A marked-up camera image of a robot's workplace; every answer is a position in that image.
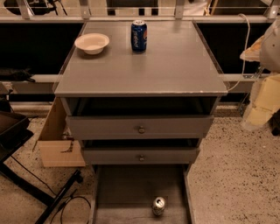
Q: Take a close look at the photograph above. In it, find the silver 7up can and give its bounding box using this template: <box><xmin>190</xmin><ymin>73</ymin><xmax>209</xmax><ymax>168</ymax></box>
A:
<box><xmin>152</xmin><ymin>197</ymin><xmax>165</xmax><ymax>216</ymax></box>

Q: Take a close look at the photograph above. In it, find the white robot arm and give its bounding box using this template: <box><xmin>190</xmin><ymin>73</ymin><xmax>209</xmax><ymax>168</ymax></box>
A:
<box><xmin>240</xmin><ymin>17</ymin><xmax>280</xmax><ymax>130</ymax></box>

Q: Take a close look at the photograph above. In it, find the grey drawer cabinet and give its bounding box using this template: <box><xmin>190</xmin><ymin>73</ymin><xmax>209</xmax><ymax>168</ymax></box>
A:
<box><xmin>53</xmin><ymin>20</ymin><xmax>228</xmax><ymax>176</ymax></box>

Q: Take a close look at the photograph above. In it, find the round top drawer knob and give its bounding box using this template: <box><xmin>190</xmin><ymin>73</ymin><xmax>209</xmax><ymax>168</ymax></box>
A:
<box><xmin>138</xmin><ymin>126</ymin><xmax>145</xmax><ymax>134</ymax></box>

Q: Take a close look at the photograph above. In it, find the round drawer knob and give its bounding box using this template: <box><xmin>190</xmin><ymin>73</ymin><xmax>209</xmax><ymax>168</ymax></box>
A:
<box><xmin>139</xmin><ymin>155</ymin><xmax>145</xmax><ymax>162</ymax></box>
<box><xmin>138</xmin><ymin>126</ymin><xmax>145</xmax><ymax>134</ymax></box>

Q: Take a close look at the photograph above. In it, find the grey top drawer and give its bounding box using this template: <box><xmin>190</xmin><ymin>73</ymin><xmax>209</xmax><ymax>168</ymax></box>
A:
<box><xmin>66</xmin><ymin>115</ymin><xmax>214</xmax><ymax>140</ymax></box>

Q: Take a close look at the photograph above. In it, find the round middle drawer knob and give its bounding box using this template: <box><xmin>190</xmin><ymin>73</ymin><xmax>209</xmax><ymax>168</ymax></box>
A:
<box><xmin>139</xmin><ymin>155</ymin><xmax>145</xmax><ymax>162</ymax></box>

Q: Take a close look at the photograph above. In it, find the grey middle drawer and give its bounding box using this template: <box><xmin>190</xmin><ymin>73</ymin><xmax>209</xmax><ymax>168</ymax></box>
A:
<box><xmin>82</xmin><ymin>147</ymin><xmax>200</xmax><ymax>165</ymax></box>

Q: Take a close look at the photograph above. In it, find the blue pepsi can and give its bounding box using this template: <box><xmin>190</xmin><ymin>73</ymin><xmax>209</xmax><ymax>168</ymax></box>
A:
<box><xmin>130</xmin><ymin>20</ymin><xmax>147</xmax><ymax>53</ymax></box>

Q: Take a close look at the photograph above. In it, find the grey open bottom drawer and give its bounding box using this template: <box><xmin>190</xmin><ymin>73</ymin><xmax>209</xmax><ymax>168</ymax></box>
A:
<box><xmin>89</xmin><ymin>164</ymin><xmax>194</xmax><ymax>224</ymax></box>

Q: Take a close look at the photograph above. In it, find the white bowl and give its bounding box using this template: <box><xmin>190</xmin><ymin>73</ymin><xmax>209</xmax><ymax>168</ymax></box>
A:
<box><xmin>74</xmin><ymin>33</ymin><xmax>109</xmax><ymax>55</ymax></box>

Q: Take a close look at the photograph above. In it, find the cardboard box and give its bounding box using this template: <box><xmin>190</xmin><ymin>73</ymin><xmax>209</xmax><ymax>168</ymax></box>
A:
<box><xmin>37</xmin><ymin>98</ymin><xmax>86</xmax><ymax>167</ymax></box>

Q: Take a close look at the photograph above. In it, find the black stand base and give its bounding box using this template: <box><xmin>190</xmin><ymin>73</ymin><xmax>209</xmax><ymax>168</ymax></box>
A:
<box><xmin>0</xmin><ymin>110</ymin><xmax>84</xmax><ymax>224</ymax></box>

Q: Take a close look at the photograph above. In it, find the white cable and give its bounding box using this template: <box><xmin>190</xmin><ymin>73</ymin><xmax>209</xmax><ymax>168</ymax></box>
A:
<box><xmin>227</xmin><ymin>13</ymin><xmax>252</xmax><ymax>93</ymax></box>

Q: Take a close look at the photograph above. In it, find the black floor cable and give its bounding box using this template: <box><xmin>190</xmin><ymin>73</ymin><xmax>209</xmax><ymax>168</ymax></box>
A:
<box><xmin>10</xmin><ymin>156</ymin><xmax>92</xmax><ymax>224</ymax></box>

